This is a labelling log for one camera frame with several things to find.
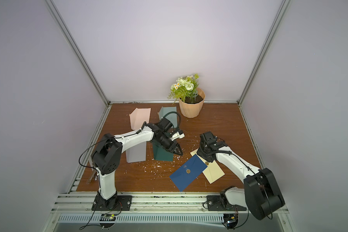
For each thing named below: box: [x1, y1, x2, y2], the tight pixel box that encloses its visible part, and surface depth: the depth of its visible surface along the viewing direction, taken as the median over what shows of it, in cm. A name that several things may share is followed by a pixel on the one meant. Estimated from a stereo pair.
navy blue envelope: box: [169, 154, 208, 192], surface depth 85 cm
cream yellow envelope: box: [189, 148, 226, 185], surface depth 85 cm
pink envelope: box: [130, 107, 152, 131], surface depth 113 cm
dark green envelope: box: [152, 139, 174, 162], surface depth 91 cm
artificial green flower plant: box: [167, 72, 200, 105], surface depth 90 cm
